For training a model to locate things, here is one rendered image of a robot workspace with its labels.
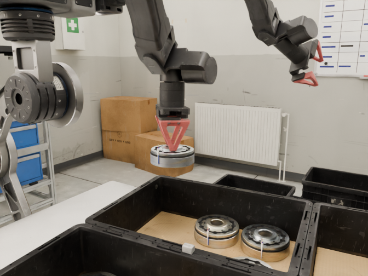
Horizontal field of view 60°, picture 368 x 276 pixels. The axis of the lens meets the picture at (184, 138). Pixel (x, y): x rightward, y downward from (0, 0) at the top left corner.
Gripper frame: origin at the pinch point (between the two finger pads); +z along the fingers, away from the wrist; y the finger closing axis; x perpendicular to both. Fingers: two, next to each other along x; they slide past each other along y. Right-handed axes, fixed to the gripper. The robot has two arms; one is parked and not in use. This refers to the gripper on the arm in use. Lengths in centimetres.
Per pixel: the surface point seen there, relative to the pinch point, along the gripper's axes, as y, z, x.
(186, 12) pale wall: 312, -87, -65
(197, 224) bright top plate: -5.4, 18.0, -5.6
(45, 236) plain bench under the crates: 26, 34, 35
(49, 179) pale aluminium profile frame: 193, 70, 71
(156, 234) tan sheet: -2.3, 21.3, 3.7
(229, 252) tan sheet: -12.5, 21.2, -10.9
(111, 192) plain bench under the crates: 58, 33, 16
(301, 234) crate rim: -24.6, 11.3, -19.8
